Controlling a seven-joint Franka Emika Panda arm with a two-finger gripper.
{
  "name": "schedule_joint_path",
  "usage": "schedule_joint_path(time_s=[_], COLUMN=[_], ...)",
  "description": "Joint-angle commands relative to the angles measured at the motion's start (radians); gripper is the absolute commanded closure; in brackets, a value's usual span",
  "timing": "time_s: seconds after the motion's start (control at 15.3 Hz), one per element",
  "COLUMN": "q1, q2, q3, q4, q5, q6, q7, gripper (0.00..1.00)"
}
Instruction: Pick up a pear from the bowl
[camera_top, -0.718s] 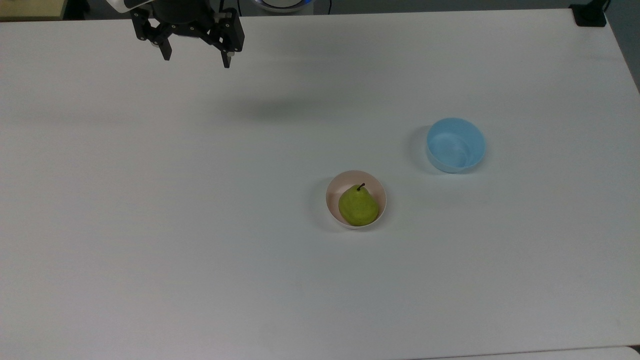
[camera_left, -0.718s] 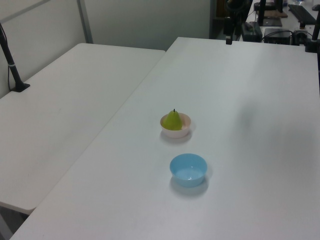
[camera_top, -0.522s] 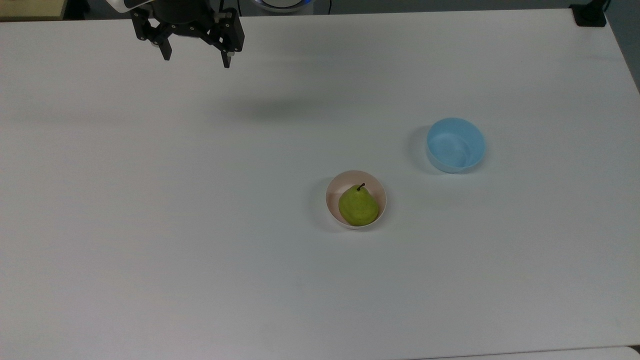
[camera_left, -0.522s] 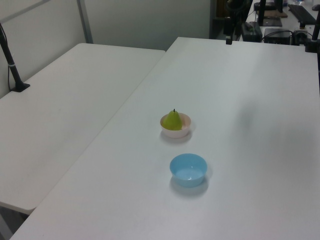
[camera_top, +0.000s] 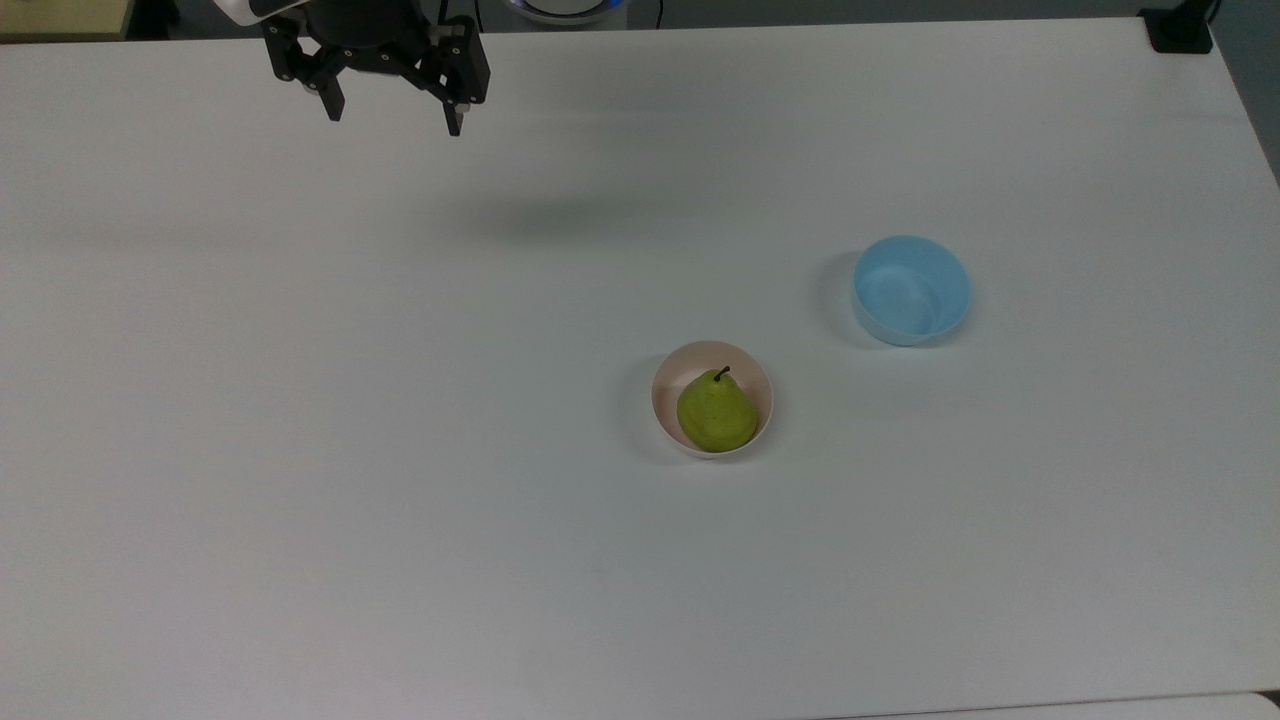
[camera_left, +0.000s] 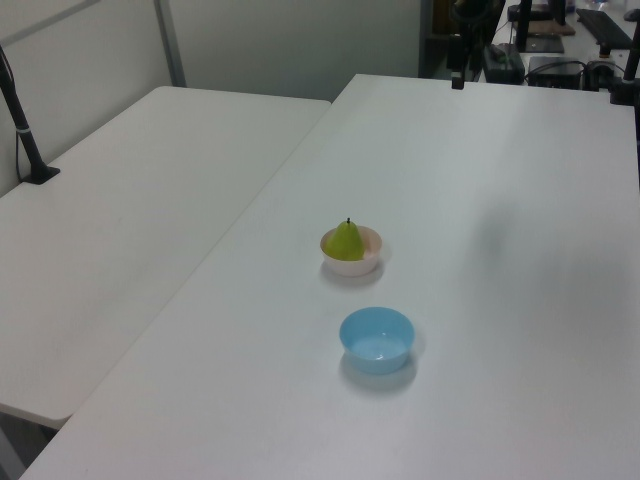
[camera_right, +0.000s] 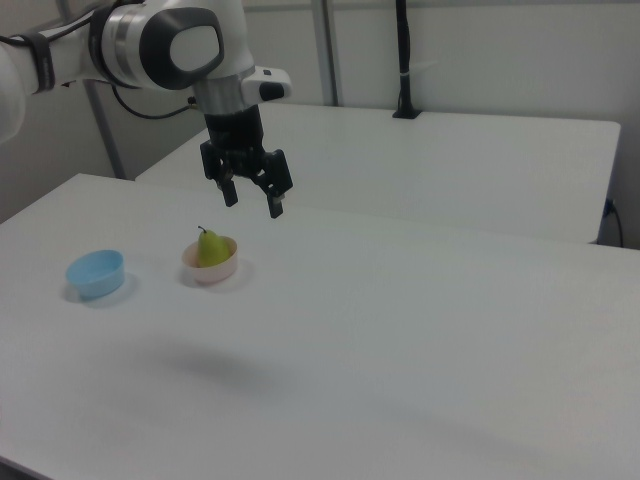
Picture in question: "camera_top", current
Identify pink plastic bowl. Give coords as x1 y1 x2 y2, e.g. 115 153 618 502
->
651 340 775 459

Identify light blue plastic bowl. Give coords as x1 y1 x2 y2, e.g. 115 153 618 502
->
851 234 973 348

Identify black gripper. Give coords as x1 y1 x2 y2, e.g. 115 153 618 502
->
261 0 492 138

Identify green pear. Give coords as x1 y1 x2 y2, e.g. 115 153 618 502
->
676 365 759 453

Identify black table clamp block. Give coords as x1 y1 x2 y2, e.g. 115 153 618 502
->
1138 0 1217 55

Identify beige box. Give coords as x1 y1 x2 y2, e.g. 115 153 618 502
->
0 0 137 42

